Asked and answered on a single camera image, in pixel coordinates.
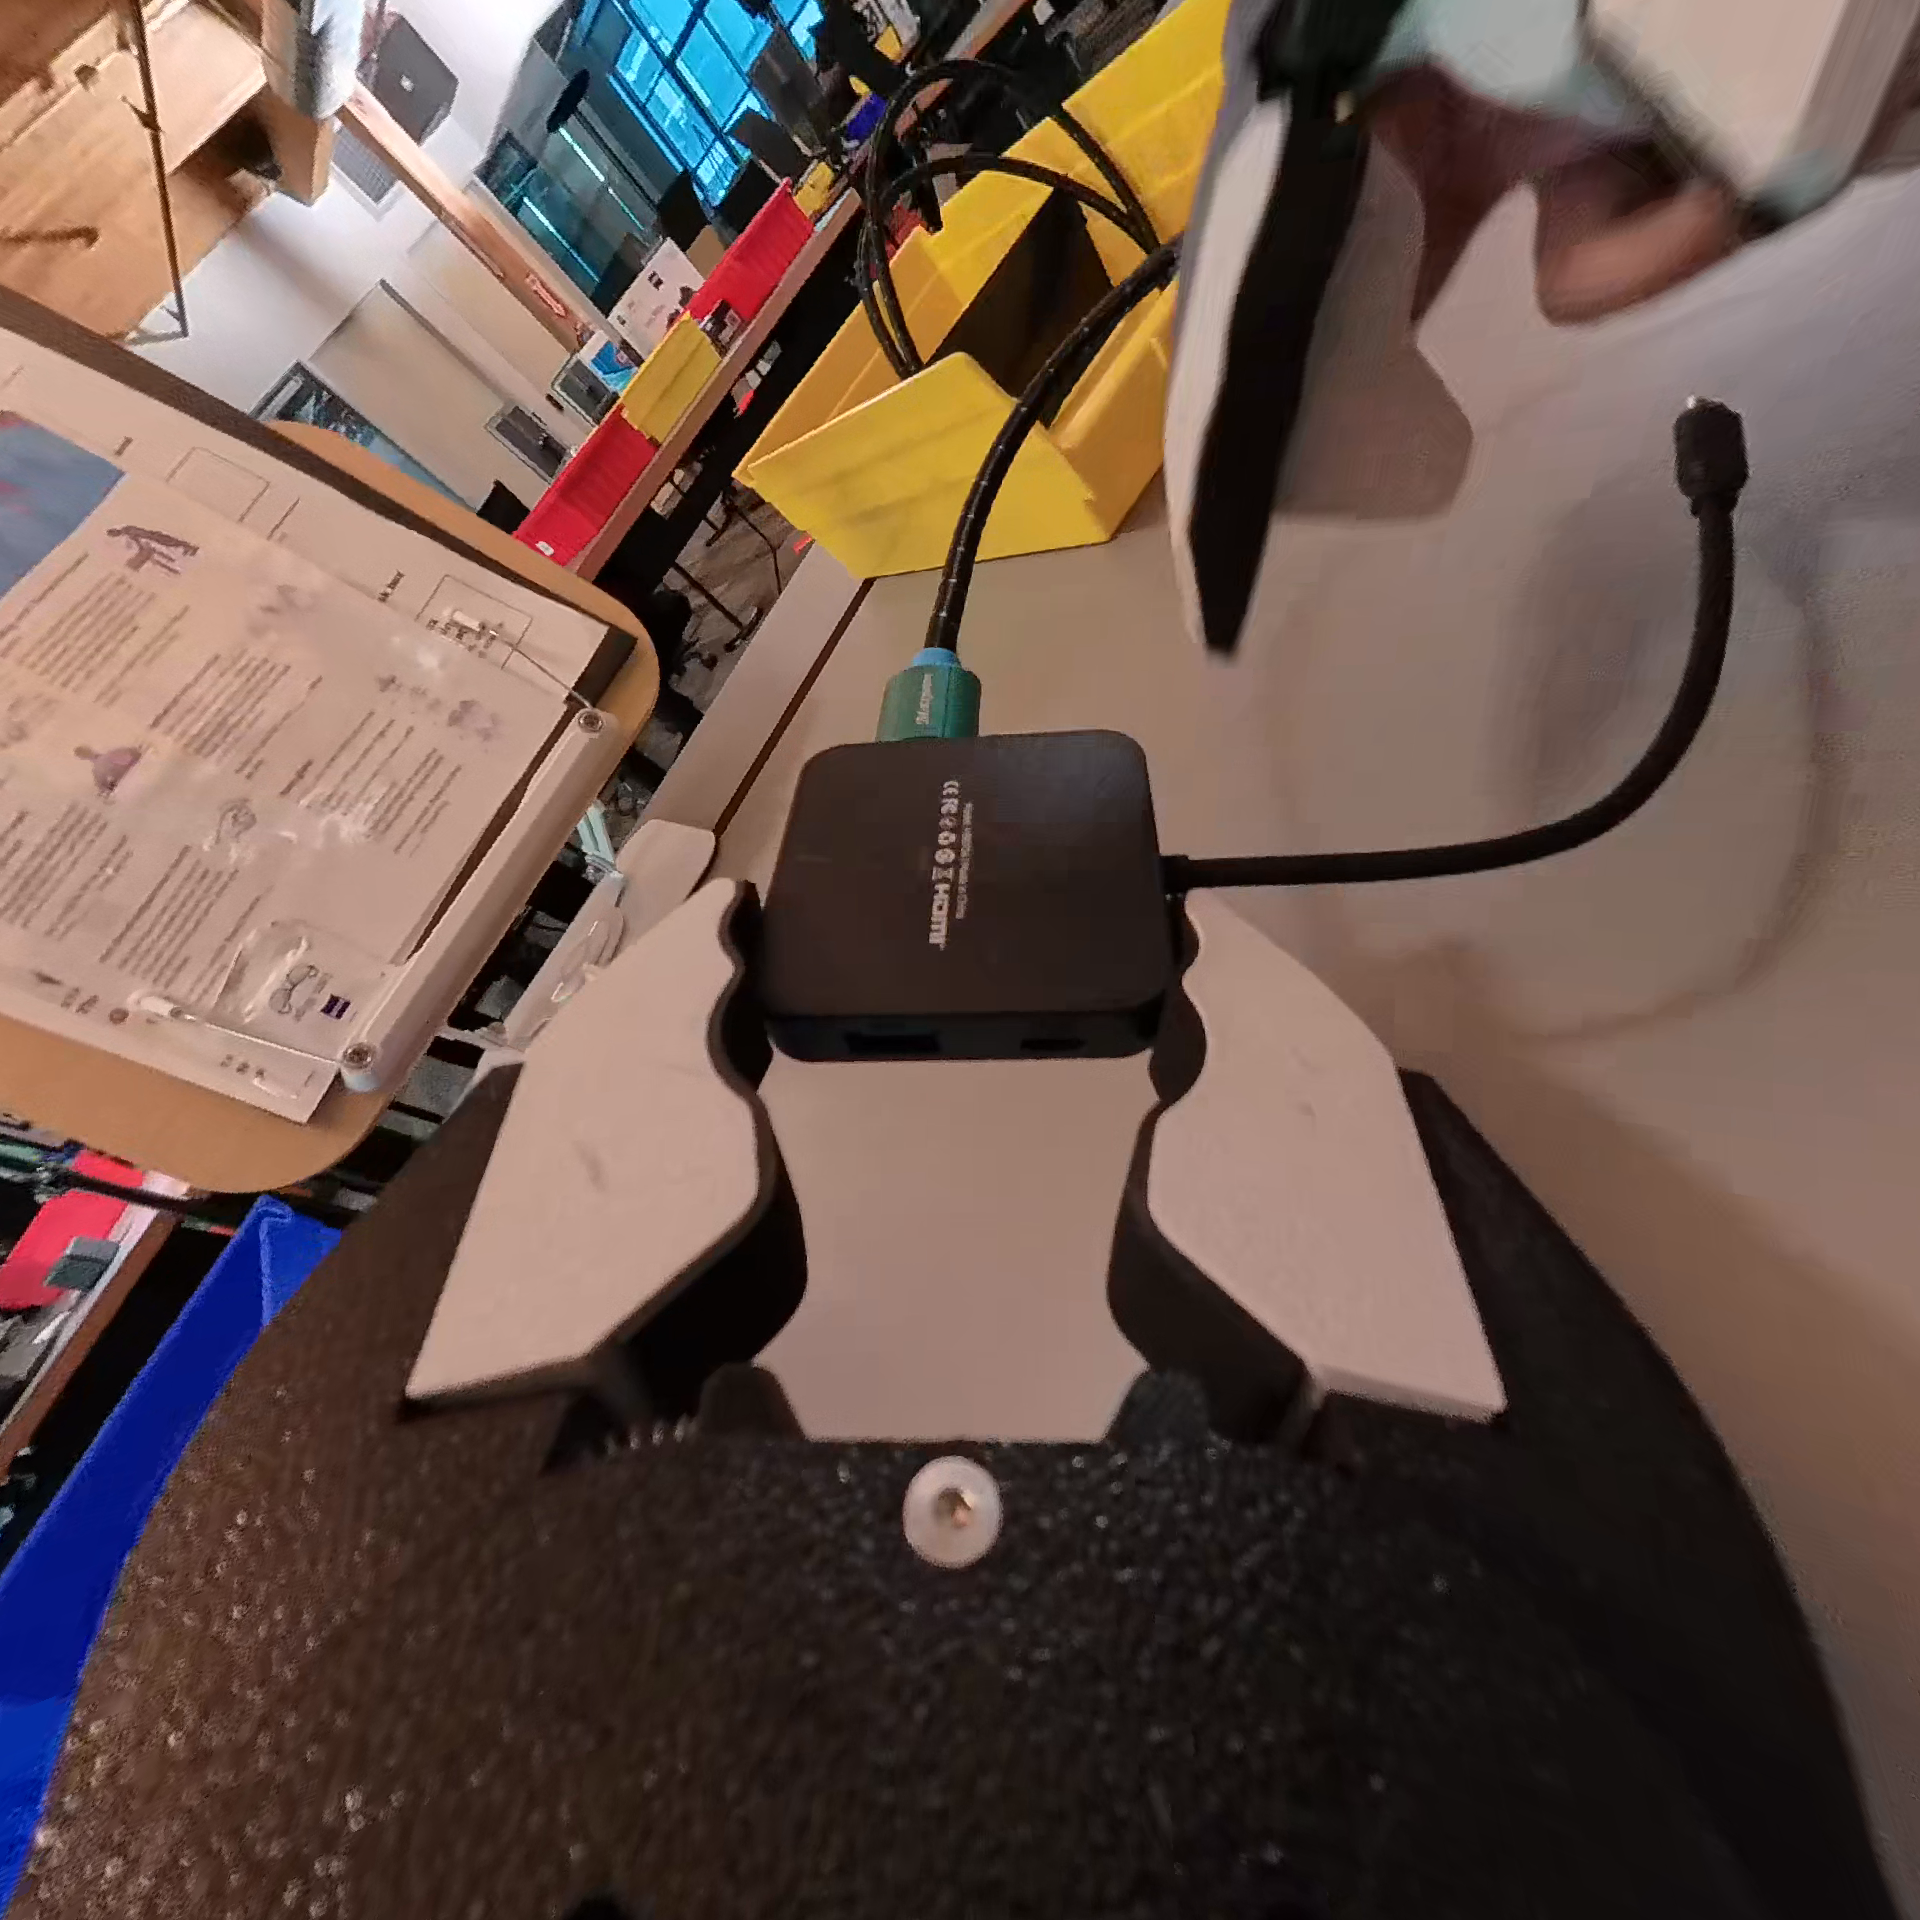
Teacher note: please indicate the small yellow plastic bin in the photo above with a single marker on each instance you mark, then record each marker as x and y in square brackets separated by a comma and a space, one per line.
[672, 376]

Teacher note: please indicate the red plastic bin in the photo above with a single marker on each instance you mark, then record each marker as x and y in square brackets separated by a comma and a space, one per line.
[593, 481]
[751, 248]

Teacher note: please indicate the beige desk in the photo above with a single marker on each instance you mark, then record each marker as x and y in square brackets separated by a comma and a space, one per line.
[1575, 676]

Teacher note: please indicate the wooden wall shelf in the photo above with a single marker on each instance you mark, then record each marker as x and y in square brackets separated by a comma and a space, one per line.
[90, 136]

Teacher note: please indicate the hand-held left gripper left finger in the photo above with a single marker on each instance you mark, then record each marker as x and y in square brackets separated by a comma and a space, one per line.
[616, 1172]

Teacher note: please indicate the blue plastic bin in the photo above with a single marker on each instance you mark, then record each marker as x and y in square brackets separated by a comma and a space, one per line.
[136, 1501]

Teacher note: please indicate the instruction sheet on clipboard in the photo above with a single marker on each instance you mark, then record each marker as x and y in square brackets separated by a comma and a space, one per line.
[608, 629]

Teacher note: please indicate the white clamp bar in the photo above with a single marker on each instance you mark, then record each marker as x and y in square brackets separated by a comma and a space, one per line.
[494, 886]

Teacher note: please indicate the printed instruction sheet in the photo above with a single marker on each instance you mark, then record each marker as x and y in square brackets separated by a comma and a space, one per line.
[224, 751]

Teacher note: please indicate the person's right hand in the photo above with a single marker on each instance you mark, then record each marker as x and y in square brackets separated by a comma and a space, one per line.
[1635, 225]

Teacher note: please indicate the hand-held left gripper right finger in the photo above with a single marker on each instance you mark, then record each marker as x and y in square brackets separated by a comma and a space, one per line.
[1305, 1200]

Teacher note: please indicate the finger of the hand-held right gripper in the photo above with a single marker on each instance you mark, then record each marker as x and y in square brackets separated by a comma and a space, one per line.
[1223, 376]

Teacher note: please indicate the black square hub adapter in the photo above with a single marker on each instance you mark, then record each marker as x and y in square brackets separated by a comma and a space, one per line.
[968, 886]

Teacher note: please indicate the large yellow plastic bin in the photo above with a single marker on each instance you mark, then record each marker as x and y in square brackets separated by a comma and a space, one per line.
[915, 465]

